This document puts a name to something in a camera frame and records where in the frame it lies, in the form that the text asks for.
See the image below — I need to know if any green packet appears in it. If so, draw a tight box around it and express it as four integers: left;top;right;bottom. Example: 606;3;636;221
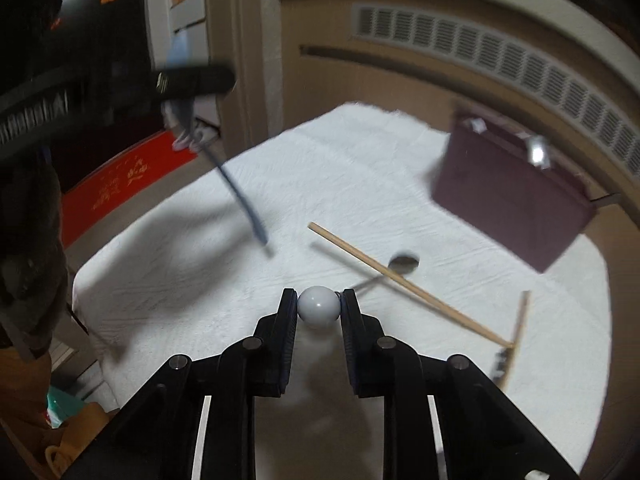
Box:
46;389;83;430

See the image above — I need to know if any red floor mat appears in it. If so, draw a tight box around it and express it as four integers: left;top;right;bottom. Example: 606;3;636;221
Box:
61;129;199;248

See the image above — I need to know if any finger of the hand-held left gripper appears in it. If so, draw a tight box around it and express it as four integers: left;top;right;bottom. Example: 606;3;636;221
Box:
152;62;237;104

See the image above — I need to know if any metal spoon with white ball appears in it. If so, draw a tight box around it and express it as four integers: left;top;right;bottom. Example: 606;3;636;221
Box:
297;253;421;331

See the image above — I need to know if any blue-grey plastic rice spoon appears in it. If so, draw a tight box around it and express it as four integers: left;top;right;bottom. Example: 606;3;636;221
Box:
165;30;275;257

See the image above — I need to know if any long grey vent grille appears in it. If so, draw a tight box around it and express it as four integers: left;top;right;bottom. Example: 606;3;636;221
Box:
350;4;640;177

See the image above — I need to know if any wooden chopstick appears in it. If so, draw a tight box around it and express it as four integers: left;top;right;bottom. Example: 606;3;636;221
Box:
499;290;531;392
307;222;516;349

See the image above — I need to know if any white shelf cabinet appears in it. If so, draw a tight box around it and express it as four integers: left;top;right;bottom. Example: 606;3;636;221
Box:
167;0;211;61

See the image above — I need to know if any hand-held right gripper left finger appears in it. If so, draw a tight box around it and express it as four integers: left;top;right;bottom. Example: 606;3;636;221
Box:
62;287;300;480

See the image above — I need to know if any tan woven basket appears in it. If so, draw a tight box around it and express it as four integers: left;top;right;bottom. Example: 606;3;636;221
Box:
44;400;123;480

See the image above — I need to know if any pair of pale slippers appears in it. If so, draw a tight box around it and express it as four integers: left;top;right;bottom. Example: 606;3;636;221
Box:
171;119;222;154

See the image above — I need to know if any white textured table cloth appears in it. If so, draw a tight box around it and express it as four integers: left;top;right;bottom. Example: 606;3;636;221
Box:
72;101;613;478

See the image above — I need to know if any wooden kitchen cabinet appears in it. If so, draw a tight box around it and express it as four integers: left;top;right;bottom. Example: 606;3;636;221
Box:
220;0;640;321

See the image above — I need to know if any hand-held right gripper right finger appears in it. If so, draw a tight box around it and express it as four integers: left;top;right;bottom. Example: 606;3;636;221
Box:
340;290;581;480

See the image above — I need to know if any maroon plastic utensil container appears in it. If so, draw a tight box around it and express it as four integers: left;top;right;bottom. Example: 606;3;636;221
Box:
431;104;599;275

